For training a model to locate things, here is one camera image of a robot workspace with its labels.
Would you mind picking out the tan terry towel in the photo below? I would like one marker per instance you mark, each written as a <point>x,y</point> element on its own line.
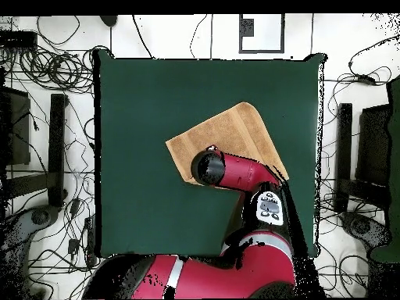
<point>231,131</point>

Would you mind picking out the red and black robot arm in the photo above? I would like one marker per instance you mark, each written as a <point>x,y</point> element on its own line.
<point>243,175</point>

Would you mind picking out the black flat device box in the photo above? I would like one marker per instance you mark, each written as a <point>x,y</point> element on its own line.
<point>18,40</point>

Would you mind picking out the dark green table cloth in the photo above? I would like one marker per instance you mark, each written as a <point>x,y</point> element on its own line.
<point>140,203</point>

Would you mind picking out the black power adapter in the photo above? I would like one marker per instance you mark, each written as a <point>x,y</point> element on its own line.
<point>75,206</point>
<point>365,79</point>

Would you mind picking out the black power strip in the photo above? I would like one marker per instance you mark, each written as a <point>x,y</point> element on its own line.
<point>90,240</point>

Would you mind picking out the black square case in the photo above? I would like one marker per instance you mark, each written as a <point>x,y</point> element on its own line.
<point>15,131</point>
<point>373,140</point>

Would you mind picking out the person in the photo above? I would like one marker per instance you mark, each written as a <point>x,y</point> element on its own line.
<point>108,20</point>

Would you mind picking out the dark green fabric sheet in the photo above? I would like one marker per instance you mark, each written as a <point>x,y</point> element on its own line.
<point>394,156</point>

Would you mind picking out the dark square floor frame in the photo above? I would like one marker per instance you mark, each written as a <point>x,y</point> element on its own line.
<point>247,27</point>

